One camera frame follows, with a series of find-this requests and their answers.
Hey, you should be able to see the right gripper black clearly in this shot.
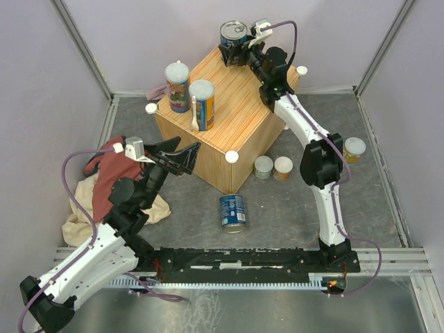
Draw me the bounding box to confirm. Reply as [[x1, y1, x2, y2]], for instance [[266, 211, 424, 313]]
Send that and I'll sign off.
[[216, 35, 267, 86]]

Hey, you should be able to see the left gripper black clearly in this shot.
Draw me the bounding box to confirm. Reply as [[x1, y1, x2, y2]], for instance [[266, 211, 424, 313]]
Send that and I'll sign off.
[[140, 136, 201, 209]]

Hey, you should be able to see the blue Progresso soup can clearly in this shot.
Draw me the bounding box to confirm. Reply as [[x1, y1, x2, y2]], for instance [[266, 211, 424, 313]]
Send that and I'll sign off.
[[219, 20, 248, 49]]

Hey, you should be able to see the tall yellow drink can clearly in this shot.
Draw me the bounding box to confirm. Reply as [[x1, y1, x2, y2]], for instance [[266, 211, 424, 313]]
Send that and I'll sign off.
[[189, 79, 215, 131]]

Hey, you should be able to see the tall can cartoon label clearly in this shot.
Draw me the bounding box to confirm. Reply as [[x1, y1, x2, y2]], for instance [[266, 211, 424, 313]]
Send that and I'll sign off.
[[164, 60, 190, 113]]

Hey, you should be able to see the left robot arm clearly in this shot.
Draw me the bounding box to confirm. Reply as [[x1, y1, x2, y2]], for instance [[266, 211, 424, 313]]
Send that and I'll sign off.
[[19, 137, 201, 332]]

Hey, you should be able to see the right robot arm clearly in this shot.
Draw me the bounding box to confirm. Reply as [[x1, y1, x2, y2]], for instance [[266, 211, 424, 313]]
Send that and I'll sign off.
[[219, 36, 360, 272]]

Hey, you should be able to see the pink cloth behind counter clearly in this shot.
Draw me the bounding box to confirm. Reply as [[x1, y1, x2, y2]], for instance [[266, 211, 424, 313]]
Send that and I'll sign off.
[[146, 85, 167, 101]]

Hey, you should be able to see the wooden cube counter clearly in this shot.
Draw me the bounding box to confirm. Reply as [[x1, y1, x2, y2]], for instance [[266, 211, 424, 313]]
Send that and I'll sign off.
[[155, 49, 285, 194]]

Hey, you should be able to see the white plastic spoon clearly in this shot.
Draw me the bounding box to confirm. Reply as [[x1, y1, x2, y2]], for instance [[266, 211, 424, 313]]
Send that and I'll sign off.
[[191, 96, 199, 131]]

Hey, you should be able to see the red cloth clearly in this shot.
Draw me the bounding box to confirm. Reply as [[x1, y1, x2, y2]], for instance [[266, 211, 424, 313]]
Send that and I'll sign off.
[[84, 152, 143, 223]]

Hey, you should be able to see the blue soup can lying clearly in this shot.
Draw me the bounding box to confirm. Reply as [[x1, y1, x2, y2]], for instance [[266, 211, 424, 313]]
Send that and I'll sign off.
[[219, 194, 247, 233]]

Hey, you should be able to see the clear lid small cup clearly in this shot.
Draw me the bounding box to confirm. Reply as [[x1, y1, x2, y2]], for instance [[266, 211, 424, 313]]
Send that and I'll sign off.
[[254, 155, 273, 180]]

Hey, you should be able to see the orange cup white lid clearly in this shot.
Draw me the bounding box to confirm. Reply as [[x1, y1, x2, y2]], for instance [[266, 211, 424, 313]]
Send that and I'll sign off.
[[273, 156, 293, 180]]

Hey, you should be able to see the beige cloth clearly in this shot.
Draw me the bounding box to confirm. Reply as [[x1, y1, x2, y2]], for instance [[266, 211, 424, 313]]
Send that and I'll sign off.
[[62, 173, 171, 247]]

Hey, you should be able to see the green orange fruit cup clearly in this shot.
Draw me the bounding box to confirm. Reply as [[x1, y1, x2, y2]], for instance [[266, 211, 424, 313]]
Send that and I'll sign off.
[[343, 137, 366, 164]]

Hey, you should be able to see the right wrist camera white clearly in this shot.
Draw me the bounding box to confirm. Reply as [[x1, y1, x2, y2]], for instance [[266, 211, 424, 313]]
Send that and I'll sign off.
[[248, 19, 273, 49]]

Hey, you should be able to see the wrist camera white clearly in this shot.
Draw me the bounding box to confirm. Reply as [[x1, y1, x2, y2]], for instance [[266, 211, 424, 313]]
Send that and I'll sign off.
[[112, 137, 155, 164], [248, 19, 273, 49]]

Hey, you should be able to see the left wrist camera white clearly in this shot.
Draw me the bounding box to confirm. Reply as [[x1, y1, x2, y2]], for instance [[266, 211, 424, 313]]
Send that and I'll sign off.
[[112, 137, 155, 164]]

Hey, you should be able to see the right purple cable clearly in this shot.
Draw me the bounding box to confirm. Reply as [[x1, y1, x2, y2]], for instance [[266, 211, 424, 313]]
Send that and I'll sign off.
[[268, 20, 300, 63]]

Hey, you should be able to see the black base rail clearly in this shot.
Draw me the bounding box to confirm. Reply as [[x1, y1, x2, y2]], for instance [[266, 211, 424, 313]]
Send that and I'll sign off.
[[134, 240, 361, 283]]

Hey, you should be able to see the white cable duct strip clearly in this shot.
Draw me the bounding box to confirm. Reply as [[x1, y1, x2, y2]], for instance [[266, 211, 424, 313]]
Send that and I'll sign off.
[[107, 273, 348, 291]]

